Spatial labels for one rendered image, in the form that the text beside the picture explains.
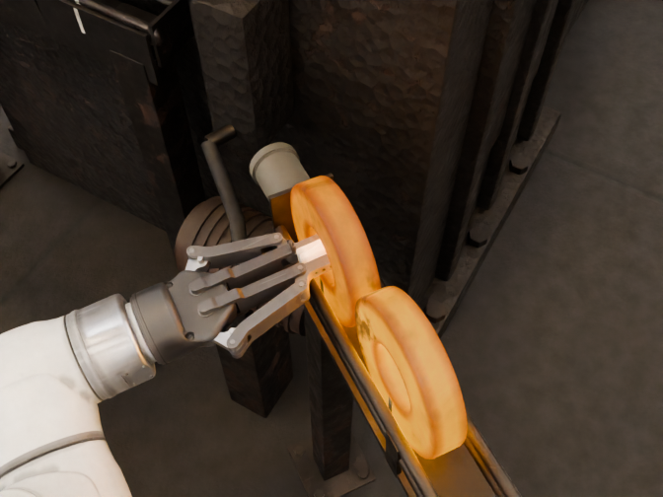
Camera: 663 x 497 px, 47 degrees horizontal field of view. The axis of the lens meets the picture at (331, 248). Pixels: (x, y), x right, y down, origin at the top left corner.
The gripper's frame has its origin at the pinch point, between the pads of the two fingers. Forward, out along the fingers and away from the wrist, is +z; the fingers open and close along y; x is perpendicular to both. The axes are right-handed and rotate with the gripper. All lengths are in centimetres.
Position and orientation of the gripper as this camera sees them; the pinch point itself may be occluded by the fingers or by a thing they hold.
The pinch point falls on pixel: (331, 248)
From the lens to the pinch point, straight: 77.1
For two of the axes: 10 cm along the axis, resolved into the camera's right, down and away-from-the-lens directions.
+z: 9.0, -4.0, 1.6
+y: 4.2, 7.5, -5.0
